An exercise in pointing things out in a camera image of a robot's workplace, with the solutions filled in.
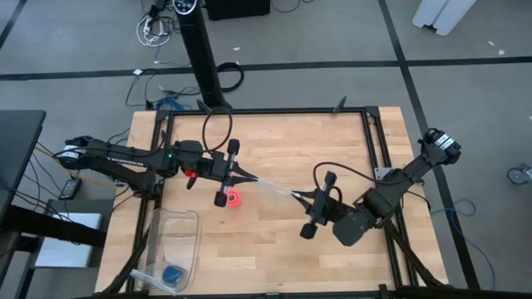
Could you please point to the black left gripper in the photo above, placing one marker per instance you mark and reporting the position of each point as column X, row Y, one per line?
column 214, row 166

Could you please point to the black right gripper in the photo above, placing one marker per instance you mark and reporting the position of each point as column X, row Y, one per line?
column 328, row 205

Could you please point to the pink bandage roll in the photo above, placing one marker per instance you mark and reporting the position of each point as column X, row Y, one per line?
column 234, row 199

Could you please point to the clear plastic zip bag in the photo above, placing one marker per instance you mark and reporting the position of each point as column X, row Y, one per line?
column 274, row 186
column 149, row 279

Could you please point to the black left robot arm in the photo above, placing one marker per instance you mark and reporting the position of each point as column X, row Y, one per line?
column 120, row 160

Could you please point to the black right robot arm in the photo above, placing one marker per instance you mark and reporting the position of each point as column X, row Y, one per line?
column 399, row 182

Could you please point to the blue bandage roll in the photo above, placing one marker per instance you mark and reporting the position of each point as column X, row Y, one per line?
column 173, row 275

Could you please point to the silver mounting plate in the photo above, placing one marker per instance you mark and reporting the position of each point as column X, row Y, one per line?
column 380, row 172

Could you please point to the clear plastic bin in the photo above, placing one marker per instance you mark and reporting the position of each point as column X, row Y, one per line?
column 174, row 241

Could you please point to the black tower fan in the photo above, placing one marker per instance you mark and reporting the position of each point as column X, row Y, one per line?
column 201, row 54

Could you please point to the black power adapter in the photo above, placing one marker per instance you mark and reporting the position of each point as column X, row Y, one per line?
column 70, row 189

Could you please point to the white power strip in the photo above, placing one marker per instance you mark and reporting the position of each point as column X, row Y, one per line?
column 146, row 27

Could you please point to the white flat box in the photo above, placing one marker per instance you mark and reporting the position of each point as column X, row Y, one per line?
column 62, row 253

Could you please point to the grey caster wheel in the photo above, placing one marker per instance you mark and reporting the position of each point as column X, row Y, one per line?
column 517, row 175

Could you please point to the black desk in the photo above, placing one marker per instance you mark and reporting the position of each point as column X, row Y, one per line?
column 16, row 141

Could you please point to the black aluminium table frame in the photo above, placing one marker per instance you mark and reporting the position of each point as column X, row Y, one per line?
column 266, row 111

